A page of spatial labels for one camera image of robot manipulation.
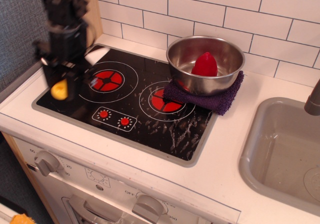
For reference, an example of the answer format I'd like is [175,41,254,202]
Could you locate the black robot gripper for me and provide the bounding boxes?
[33,21,89,101]

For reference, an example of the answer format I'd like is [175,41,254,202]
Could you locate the orange plush toy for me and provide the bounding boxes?
[10,214,36,224]

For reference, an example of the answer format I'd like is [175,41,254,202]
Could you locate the black toy stovetop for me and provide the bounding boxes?
[32,46,217,167]

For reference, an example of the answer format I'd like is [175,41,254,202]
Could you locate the stainless steel bowl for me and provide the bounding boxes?
[166,35,245,96]

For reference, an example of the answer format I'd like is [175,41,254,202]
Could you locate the yellow handled white toy knife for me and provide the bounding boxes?
[50,46,111,101]

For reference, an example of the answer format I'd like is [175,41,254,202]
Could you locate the grey right oven knob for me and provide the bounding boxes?
[132,195,164,224]

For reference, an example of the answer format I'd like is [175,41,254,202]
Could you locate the purple folded cloth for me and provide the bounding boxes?
[163,71,245,116]

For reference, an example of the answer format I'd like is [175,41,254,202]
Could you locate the grey faucet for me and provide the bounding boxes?
[304,80,320,116]

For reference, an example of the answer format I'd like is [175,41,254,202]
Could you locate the wooden side panel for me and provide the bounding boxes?
[84,0,103,47]

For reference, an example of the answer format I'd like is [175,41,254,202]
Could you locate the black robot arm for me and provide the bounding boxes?
[0,0,94,100]

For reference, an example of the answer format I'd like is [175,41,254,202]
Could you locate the red toy pepper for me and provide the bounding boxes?
[191,52,218,77]

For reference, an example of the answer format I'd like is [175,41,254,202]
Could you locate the grey oven knob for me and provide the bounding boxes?
[34,151,60,177]
[132,195,164,224]

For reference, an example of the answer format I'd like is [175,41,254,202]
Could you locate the grey left oven knob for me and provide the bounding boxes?
[34,151,60,177]

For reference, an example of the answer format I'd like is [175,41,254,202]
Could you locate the white toy oven front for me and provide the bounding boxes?
[14,138,240,224]

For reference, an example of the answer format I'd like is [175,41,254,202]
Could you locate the grey oven door handle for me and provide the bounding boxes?
[67,194,141,224]

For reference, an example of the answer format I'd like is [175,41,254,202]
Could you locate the grey toy sink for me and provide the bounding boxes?
[239,97,320,216]

